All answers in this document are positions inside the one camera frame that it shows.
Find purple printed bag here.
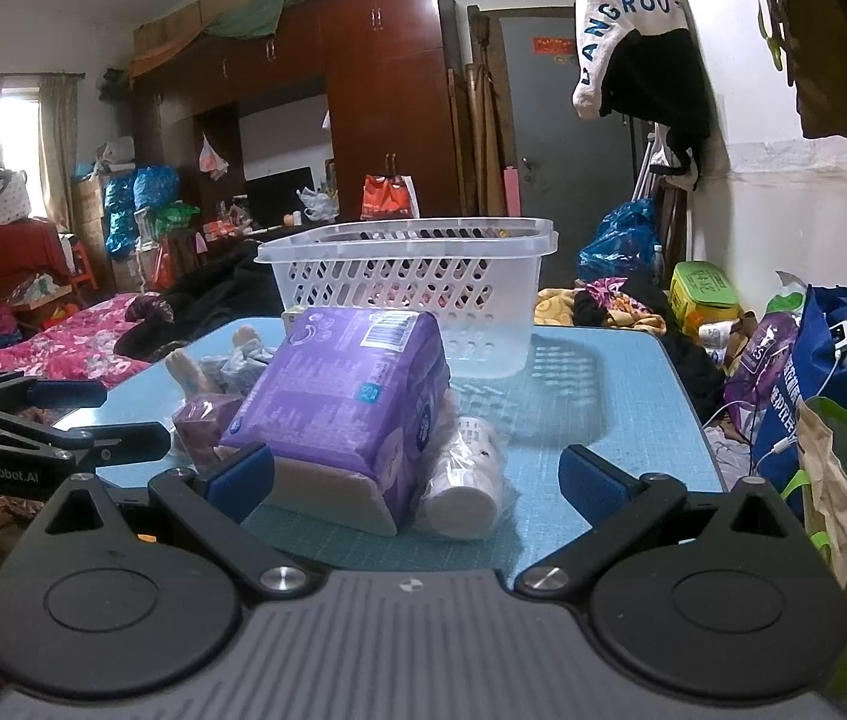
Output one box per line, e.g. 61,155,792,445
723,311,801,421

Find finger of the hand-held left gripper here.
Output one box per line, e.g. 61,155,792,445
0,411,172,467
0,372,108,414

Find plastic-wrapped white cup stack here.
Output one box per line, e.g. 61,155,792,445
414,414,522,541

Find white metal folding frame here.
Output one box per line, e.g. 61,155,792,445
631,127,668,205

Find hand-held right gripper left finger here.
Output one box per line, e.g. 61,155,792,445
40,441,323,605

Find pink board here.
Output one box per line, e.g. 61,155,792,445
499,168,524,218

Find green white paper bag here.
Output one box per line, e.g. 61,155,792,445
782,379,847,700

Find white plastic basket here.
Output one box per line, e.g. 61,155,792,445
254,217,561,380

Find yellow green box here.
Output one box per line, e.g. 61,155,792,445
669,261,741,336

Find black cloth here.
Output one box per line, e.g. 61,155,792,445
114,244,283,359

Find colourful patterned cloth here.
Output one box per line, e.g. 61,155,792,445
534,277,669,336

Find small purple packet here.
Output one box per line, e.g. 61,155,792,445
172,392,244,470

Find pile of blue plastic bags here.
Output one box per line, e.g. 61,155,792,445
103,165,182,257

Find cardboard boxes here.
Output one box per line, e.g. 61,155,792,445
130,0,276,55

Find brown wooden wardrobe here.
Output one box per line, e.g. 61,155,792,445
130,0,469,241

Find purple pad pack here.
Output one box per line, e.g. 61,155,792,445
219,306,454,492

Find white dotted bag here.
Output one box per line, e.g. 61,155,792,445
0,169,32,227

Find blue plastic bag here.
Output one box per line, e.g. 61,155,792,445
579,199,659,284

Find beige grey cloth bundle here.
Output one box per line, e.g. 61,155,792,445
166,324,285,400

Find green hanging bag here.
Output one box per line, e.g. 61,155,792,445
747,0,786,70

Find white black hanging jacket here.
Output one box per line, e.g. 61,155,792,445
571,0,713,192

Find wooden planks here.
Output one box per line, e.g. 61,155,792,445
449,6,504,215

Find white hanging plastic bag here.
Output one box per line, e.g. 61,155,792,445
198,133,231,180

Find beige curtain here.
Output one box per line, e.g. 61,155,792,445
37,75,80,233

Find red orange hanging bag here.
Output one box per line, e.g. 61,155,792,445
361,174,421,223

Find grey door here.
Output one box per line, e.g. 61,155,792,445
479,6,638,233

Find white tissue pack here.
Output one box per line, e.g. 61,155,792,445
217,442,402,539

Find black monitor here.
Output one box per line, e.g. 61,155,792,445
245,167,316,230

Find red floral blanket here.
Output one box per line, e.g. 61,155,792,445
0,292,163,392

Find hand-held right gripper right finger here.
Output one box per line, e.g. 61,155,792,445
513,444,807,605

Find blue shopping bag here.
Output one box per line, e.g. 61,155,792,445
752,285,847,512

